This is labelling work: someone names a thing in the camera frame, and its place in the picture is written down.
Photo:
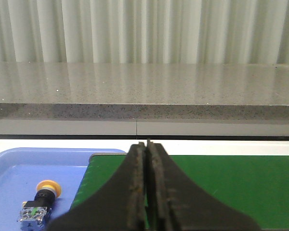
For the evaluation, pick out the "yellow push button switch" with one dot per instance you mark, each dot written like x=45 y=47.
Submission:
x=35 y=214

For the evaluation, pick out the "grey speckled stone counter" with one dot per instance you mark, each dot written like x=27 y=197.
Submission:
x=85 y=91

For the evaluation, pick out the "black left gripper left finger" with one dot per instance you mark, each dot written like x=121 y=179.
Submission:
x=118 y=205

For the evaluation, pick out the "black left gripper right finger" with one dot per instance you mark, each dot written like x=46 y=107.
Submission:
x=176 y=203

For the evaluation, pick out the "green conveyor belt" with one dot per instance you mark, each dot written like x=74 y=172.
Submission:
x=257 y=186

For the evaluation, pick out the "blue plastic tray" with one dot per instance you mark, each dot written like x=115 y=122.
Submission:
x=21 y=169

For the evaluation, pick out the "white pleated curtain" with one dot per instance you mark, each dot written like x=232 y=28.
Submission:
x=145 y=31

